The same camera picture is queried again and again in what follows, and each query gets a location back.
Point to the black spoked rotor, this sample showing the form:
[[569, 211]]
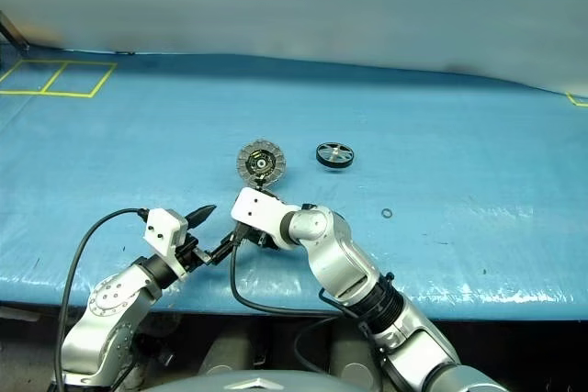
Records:
[[336, 152]]

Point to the blue table cover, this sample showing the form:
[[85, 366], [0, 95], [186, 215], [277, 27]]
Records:
[[413, 112]]

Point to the black metal bar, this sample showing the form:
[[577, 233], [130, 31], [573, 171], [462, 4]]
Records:
[[11, 29]]

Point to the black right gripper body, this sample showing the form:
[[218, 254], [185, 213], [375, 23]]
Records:
[[252, 237]]

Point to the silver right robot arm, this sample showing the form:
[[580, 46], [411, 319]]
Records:
[[335, 254]]

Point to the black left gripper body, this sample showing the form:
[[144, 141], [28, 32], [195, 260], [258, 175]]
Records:
[[188, 254]]

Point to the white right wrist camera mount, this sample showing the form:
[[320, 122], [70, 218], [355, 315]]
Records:
[[257, 213]]

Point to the grey robot torso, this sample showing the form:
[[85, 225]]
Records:
[[257, 385]]

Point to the yellow tape double square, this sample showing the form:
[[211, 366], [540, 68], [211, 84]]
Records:
[[105, 80]]

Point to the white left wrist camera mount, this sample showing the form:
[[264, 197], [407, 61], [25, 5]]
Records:
[[161, 227]]

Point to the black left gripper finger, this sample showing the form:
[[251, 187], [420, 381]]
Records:
[[200, 216]]

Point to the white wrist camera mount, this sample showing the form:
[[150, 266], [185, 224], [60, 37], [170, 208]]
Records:
[[257, 213], [161, 227]]

